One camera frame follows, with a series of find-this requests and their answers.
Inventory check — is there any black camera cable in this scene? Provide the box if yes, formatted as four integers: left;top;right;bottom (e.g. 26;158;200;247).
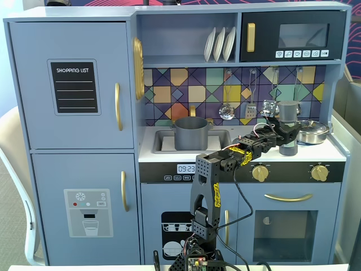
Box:
217;166;253;268

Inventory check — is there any gold stove knob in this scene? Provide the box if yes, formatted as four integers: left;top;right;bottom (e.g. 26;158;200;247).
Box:
252;165;268;182
311;165;329;181

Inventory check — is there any robot controller board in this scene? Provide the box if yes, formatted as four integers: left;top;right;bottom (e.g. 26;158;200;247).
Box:
186;255;209;268

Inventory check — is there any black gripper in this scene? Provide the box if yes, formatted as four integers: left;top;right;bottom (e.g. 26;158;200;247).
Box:
253;124;300;149

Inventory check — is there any blue toy kitchen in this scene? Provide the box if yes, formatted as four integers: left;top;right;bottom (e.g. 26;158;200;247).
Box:
2;4;353;266

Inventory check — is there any gold toy phone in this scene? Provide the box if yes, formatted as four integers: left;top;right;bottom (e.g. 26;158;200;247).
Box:
132;36;145;101

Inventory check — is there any steel slotted spoon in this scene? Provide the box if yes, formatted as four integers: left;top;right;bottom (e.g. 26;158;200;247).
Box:
219;69;235;121

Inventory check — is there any gray cooking pot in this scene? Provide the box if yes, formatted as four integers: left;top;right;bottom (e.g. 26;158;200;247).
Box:
169;116;214;151

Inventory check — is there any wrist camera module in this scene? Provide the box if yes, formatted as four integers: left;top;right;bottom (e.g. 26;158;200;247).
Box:
259;99;279;118

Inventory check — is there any hanging steel utensil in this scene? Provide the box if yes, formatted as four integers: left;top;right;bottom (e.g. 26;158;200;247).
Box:
293;67;306;116
270;67;283;102

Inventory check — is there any steel pot with lid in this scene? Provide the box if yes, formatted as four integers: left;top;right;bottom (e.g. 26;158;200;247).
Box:
296;119;331;145

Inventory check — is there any white plate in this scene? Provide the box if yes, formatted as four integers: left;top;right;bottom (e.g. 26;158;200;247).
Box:
222;27;236;62
213;27;226;62
204;27;217;62

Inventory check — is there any steel slotted spatula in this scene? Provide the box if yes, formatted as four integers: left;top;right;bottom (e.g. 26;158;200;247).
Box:
244;69;258;120

